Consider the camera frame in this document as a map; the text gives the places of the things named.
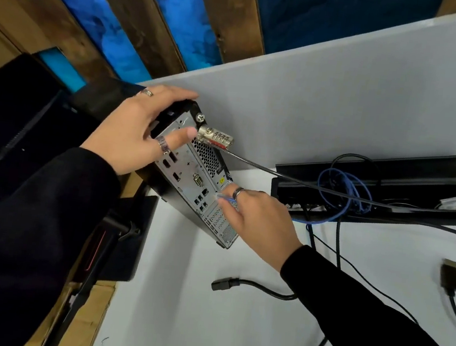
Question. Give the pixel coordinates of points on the person's left hand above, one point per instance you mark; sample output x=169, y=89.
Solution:
x=121, y=134

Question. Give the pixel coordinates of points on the person's right hand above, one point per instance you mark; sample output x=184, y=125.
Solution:
x=262, y=228

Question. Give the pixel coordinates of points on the person's left thumb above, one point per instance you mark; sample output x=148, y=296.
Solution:
x=174, y=137

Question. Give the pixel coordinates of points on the person's right thumb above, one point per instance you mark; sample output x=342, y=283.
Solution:
x=229, y=212

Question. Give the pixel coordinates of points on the small grey desktop computer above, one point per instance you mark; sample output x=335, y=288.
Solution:
x=195, y=171

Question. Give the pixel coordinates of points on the person's left forearm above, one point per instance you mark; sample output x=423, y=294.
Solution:
x=19, y=237

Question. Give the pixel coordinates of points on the person's right forearm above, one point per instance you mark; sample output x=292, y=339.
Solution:
x=358, y=329

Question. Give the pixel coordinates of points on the silver thumbscrew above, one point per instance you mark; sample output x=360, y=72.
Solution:
x=200, y=116

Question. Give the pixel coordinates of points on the black monitor stand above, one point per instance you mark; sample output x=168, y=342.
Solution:
x=126, y=237

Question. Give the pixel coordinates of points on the black monitor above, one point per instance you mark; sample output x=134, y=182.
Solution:
x=17, y=114

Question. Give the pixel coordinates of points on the grey desk partition panel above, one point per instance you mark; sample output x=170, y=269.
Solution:
x=344, y=89

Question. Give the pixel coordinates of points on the white tag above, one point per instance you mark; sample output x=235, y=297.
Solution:
x=452, y=203

